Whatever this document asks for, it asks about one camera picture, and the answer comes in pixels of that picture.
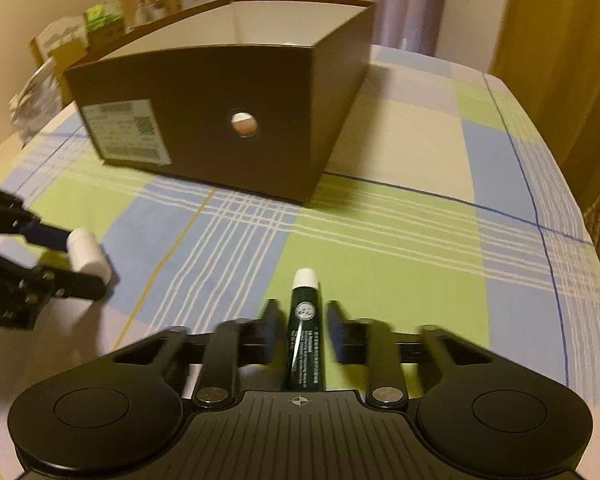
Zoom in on small cardboard box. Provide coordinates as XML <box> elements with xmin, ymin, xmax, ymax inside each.
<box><xmin>29</xmin><ymin>15</ymin><xmax>89</xmax><ymax>63</ymax></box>

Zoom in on clear plastic bag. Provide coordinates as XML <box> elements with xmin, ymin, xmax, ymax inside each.
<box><xmin>9</xmin><ymin>60</ymin><xmax>64</xmax><ymax>145</ymax></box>

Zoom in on brown cardboard box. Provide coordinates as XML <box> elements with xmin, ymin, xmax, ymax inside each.
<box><xmin>62</xmin><ymin>0</ymin><xmax>377</xmax><ymax>206</ymax></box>

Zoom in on wooden door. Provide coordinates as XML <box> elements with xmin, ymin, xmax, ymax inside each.
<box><xmin>489</xmin><ymin>0</ymin><xmax>600</xmax><ymax>196</ymax></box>

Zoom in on dark green tube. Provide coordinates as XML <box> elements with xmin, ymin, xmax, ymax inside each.
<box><xmin>280</xmin><ymin>268</ymin><xmax>327</xmax><ymax>392</ymax></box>

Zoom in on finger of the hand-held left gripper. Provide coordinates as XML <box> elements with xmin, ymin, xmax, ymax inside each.
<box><xmin>0</xmin><ymin>182</ymin><xmax>76</xmax><ymax>253</ymax></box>
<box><xmin>0</xmin><ymin>242</ymin><xmax>107</xmax><ymax>303</ymax></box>

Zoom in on white cream tube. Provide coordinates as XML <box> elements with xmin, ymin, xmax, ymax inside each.
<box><xmin>67</xmin><ymin>228</ymin><xmax>112</xmax><ymax>282</ymax></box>

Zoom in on green tissue packs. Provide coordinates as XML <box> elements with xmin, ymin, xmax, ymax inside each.
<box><xmin>84</xmin><ymin>4</ymin><xmax>126</xmax><ymax>32</ymax></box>

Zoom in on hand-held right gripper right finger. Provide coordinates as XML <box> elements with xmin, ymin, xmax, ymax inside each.
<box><xmin>325</xmin><ymin>300</ymin><xmax>496</xmax><ymax>408</ymax></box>

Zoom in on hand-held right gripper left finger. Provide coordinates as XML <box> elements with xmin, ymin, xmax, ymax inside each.
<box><xmin>100</xmin><ymin>299</ymin><xmax>287</xmax><ymax>408</ymax></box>

